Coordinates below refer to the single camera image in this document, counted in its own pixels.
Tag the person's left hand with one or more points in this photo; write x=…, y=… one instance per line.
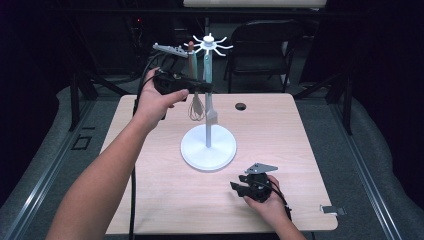
x=151, y=106

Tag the white hook rack stand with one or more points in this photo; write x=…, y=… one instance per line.
x=208, y=156

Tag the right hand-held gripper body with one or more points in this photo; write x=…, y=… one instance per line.
x=260, y=191

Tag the black folding chair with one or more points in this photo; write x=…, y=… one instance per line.
x=263, y=36

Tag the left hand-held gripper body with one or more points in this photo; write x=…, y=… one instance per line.
x=168, y=83

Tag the person's right hand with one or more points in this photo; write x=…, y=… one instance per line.
x=271, y=210

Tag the aluminium floor rail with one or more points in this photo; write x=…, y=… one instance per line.
x=50, y=170
x=363, y=166

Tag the metal table bracket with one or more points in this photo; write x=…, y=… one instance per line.
x=331, y=210

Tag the black metal stand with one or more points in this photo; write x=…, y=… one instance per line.
x=74, y=103
x=348, y=106

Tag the black tape square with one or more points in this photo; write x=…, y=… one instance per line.
x=74, y=142

